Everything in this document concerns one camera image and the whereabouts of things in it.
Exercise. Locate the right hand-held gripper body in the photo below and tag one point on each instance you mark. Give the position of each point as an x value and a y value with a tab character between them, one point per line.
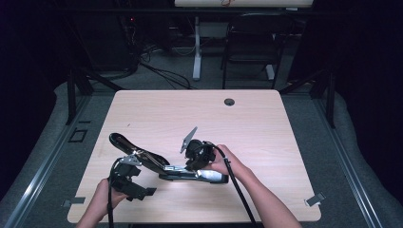
199	153

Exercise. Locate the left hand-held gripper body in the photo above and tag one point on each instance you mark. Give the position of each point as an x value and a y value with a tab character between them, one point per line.
125	175

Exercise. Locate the person's left hand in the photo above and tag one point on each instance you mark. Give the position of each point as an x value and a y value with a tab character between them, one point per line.
106	198

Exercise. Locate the person's right hand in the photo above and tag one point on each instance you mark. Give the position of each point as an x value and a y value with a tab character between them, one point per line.
228	163

